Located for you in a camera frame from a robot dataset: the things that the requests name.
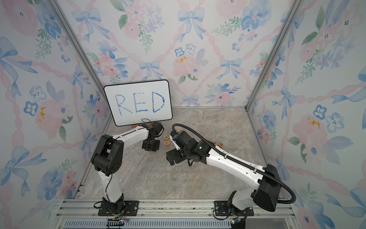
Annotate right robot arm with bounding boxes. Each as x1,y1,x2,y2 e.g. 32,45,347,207
166,140,281,214

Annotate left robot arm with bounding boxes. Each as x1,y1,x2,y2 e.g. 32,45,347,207
91,122,164,210

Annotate white dry-erase board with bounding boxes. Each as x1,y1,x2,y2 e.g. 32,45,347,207
104,80,173,127

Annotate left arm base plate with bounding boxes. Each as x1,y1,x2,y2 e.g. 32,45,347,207
98,200,140,216

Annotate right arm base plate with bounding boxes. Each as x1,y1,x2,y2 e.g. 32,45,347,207
213,200,254,217

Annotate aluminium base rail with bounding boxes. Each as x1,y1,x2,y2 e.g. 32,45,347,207
51,199,300,229

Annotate black corrugated cable hose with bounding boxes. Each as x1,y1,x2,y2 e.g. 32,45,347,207
171,123,297,204

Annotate left aluminium corner post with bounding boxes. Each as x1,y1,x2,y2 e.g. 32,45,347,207
46,0,107,102

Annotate aluminium corner post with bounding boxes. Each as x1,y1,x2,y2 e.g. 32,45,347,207
245,0,303,112
46,0,107,102

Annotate right aluminium corner post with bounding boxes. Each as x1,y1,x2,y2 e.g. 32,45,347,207
245,0,303,112

